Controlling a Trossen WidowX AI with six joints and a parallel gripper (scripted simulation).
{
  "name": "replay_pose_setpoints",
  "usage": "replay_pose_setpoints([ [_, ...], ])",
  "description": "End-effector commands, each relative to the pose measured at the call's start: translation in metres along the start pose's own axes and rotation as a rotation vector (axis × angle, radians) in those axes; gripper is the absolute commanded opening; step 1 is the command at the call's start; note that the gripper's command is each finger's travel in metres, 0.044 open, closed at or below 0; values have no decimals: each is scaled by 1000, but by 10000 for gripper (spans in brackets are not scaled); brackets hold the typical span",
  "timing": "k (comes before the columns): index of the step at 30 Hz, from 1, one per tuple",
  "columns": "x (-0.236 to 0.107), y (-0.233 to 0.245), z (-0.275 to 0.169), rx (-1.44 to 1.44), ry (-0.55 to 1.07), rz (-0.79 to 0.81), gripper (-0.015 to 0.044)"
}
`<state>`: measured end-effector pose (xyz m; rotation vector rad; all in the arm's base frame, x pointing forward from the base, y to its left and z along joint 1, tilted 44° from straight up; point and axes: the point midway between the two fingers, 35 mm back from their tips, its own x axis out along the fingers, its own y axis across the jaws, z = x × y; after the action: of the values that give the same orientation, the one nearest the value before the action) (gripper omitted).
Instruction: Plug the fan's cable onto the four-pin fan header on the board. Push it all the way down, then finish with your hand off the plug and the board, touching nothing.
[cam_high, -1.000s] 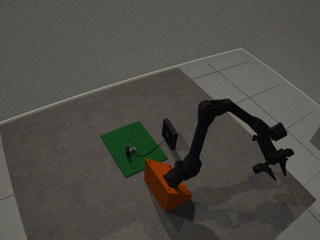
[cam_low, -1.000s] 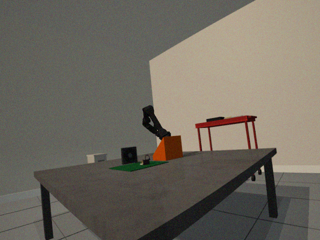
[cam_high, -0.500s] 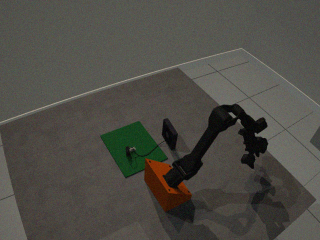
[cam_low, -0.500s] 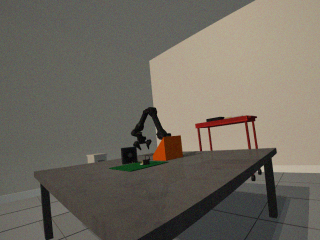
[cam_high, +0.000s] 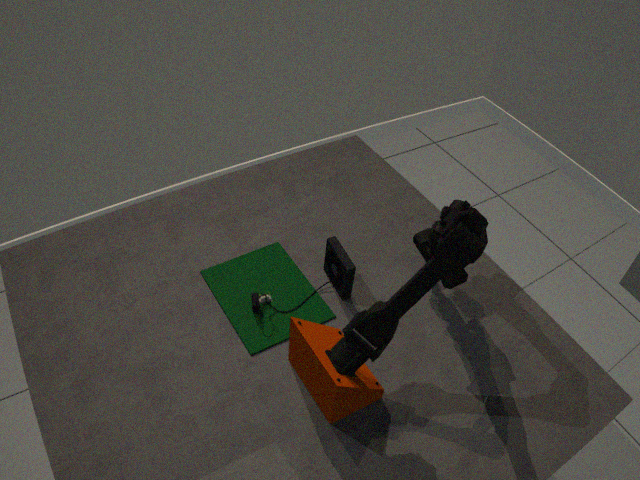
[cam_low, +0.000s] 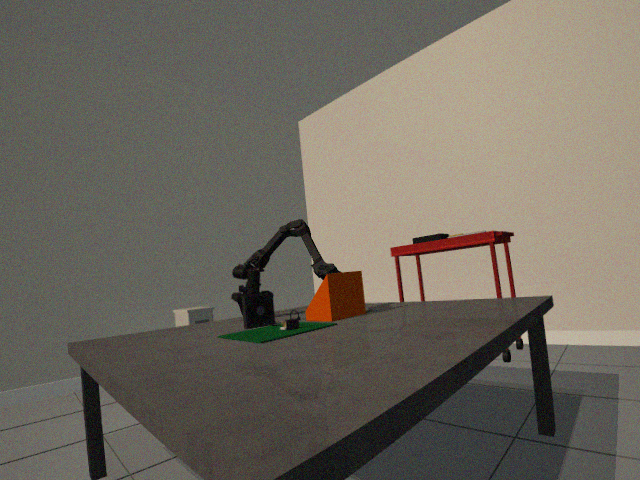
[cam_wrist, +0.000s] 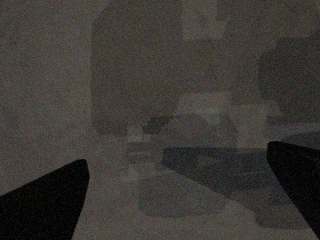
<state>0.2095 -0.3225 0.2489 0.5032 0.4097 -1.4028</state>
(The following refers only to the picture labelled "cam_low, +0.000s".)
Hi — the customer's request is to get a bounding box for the green circuit board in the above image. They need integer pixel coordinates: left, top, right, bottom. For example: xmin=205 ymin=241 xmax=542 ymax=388
xmin=217 ymin=322 xmax=337 ymax=343

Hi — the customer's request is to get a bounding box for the black cable with plug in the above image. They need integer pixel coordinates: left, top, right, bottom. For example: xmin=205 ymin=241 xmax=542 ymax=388
xmin=285 ymin=311 xmax=300 ymax=330

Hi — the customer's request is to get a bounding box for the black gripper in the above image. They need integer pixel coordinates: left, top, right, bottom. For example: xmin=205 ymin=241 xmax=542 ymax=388
xmin=231 ymin=281 xmax=273 ymax=315

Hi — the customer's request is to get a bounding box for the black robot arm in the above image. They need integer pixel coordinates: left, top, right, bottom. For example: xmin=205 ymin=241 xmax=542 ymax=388
xmin=233 ymin=219 xmax=342 ymax=282

